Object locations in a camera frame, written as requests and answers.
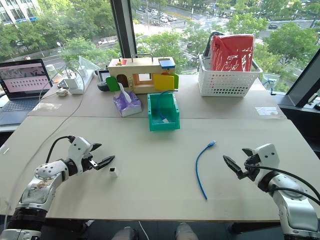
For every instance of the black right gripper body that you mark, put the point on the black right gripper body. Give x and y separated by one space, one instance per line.
252 170

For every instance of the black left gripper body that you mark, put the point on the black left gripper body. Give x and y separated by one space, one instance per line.
88 163

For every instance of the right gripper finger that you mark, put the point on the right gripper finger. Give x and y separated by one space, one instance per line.
233 167
249 152

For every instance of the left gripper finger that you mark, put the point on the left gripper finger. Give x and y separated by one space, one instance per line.
105 163
95 146

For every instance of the small white cube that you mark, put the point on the small white cube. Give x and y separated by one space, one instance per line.
113 173

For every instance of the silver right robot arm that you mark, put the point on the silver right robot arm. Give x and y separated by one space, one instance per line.
295 210

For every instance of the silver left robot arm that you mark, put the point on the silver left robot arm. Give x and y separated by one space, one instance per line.
42 185

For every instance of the clear tape patch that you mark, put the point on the clear tape patch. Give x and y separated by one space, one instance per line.
266 110

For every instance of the purple tissue pack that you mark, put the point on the purple tissue pack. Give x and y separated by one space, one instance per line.
126 106

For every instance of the small white case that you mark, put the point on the small white case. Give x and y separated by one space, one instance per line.
61 92

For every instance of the white power strip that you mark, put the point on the white power strip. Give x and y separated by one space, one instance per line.
84 80

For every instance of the green plastic bin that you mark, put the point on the green plastic bin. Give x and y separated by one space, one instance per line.
162 126

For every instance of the white charger block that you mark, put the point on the white charger block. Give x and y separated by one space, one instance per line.
70 81

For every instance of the white perforated plastic basket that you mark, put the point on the white perforated plastic basket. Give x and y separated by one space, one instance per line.
225 85

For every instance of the black controller with screen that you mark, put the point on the black controller with screen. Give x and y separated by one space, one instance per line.
103 75

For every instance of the clear plastic panel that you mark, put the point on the clear plastic panel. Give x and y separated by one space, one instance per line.
86 63

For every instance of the clear bottle with white cap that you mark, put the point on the clear bottle with white cap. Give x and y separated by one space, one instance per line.
53 73

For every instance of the wooden box with coloured doors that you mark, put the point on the wooden box with coloured doors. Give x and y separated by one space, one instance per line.
140 67

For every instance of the open laptop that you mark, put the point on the open laptop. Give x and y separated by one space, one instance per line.
22 77

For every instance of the red plastic bag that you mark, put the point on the red plastic bag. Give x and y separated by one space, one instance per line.
232 52

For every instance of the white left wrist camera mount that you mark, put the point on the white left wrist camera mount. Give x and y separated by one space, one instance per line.
78 150

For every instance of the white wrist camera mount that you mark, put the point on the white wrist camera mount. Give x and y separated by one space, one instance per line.
267 155
78 150

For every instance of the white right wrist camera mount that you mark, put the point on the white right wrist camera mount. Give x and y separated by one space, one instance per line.
267 155

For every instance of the slanted black window frame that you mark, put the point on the slanted black window frame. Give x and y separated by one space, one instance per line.
305 80

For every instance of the black window frame post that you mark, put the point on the black window frame post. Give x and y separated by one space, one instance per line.
125 30

